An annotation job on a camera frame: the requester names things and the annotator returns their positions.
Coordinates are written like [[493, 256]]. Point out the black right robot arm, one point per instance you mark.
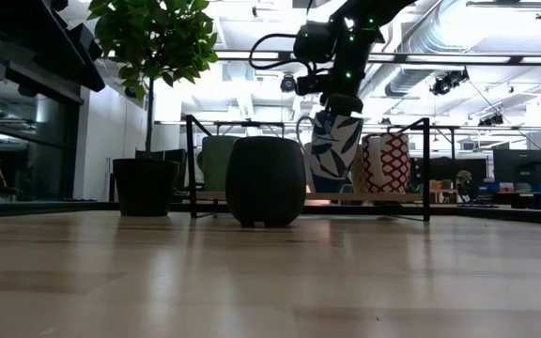
[[378, 9]]

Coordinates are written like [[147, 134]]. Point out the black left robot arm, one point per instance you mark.
[[17, 28]]

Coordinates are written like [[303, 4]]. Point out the blue workbench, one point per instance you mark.
[[491, 188]]

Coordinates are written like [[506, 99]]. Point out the silver ventilation duct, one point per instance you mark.
[[402, 82]]

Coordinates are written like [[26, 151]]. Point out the wooden shelf black metal frame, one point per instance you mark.
[[425, 164]]

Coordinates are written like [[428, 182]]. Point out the person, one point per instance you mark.
[[464, 180]]

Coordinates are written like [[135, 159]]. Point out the black aluminium table frame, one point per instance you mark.
[[64, 206]]

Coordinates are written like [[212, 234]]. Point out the white mug red lattice pattern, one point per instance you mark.
[[392, 162]]

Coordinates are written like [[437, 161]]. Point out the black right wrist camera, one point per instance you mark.
[[313, 42]]

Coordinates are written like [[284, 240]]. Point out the black ceiling spot lamp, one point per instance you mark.
[[492, 119], [288, 83], [449, 82]]

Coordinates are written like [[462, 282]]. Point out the ceiling light bar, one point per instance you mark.
[[463, 58]]

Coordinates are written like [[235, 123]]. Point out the dark grey mug red interior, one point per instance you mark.
[[266, 183]]

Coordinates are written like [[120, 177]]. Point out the black background monitor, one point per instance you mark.
[[521, 166]]

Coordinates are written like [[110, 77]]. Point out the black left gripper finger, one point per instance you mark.
[[91, 66]]

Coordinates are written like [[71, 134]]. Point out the sage green mug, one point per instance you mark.
[[216, 162]]

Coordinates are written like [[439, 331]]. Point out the white mug blue leaf pattern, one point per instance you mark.
[[334, 150]]

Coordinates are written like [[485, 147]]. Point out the green potted plant dark pot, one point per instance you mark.
[[153, 37]]

